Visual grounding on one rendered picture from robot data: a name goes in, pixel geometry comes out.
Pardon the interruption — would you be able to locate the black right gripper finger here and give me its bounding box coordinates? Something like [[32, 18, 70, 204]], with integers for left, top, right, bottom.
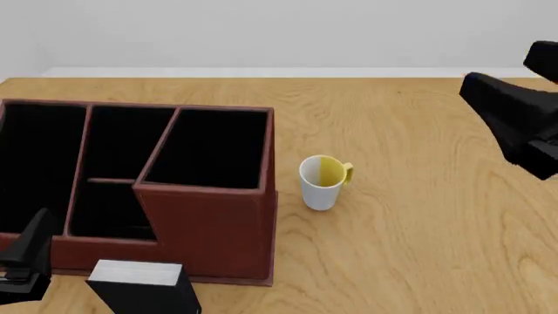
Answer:
[[459, 72, 558, 162], [523, 39, 558, 83]]

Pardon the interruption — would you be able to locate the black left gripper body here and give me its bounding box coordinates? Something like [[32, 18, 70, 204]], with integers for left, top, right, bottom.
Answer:
[[0, 261, 52, 304]]

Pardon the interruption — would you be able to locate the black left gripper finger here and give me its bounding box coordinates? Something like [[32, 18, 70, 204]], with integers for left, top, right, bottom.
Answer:
[[0, 207, 55, 267]]

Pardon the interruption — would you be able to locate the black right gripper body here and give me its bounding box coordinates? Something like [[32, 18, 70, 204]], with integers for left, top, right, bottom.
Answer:
[[507, 136, 558, 181]]

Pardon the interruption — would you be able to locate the black book with white pages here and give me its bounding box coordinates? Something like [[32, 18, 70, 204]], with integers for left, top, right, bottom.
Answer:
[[85, 259, 202, 314]]

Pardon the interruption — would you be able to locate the red-brown desk caddy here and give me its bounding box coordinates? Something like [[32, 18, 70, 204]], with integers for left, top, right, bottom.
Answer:
[[0, 99, 279, 288]]

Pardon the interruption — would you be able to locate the white and yellow mug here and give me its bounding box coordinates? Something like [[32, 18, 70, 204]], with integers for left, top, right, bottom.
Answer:
[[298, 154, 355, 212]]

